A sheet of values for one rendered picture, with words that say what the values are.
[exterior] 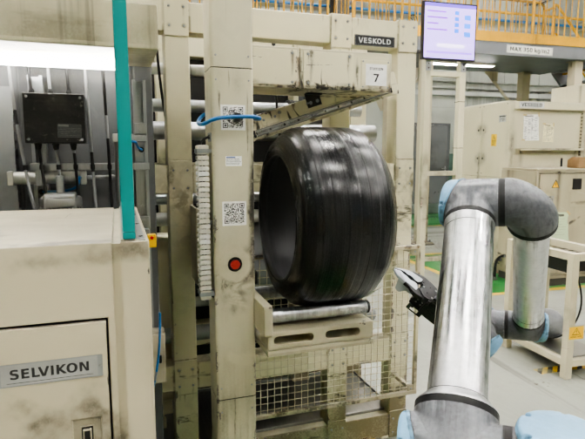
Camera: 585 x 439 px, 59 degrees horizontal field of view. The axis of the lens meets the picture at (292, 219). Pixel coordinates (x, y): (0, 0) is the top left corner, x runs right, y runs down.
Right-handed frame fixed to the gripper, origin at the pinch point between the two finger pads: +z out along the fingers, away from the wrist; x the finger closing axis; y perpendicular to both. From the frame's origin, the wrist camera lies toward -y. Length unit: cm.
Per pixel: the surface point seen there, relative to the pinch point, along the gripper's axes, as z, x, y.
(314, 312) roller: 12.3, -16.8, 20.8
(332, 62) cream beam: 64, 46, -22
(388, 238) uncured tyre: 8.3, -2.5, -9.2
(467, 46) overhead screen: 68, 418, 51
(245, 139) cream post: 60, -9, -11
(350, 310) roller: 3.8, -7.9, 19.2
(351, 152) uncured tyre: 32.7, 4.4, -20.9
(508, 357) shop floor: -105, 171, 137
